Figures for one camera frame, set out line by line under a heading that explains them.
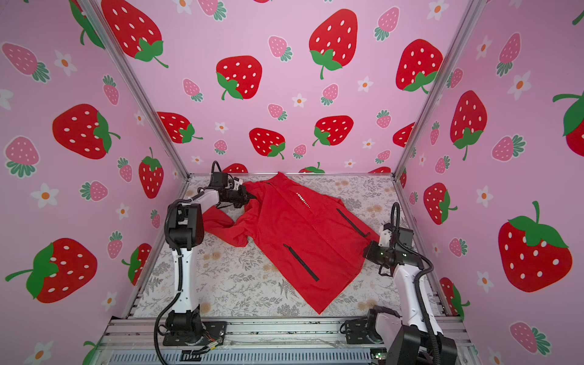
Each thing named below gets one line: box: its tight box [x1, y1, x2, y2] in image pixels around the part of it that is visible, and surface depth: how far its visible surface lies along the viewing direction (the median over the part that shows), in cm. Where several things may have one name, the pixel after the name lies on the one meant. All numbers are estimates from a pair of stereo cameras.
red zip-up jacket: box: [203, 171, 380, 315], surface depth 95 cm
